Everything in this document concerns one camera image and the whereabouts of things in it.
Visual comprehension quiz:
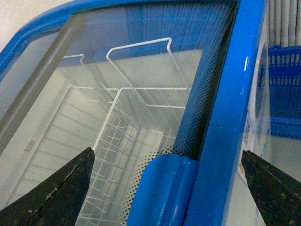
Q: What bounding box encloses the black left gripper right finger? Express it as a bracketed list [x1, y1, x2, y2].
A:
[241, 150, 301, 226]

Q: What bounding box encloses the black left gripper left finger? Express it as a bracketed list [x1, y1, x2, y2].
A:
[0, 147, 95, 226]

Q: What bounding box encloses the sliding glass lid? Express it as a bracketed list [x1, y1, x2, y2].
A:
[0, 0, 237, 226]

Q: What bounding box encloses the blue plastic crate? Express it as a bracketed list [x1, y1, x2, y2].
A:
[259, 45, 301, 140]

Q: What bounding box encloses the white blue chest freezer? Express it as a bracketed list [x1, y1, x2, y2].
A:
[0, 0, 301, 226]

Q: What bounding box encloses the white wire freezer basket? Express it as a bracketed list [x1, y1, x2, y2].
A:
[0, 38, 202, 226]

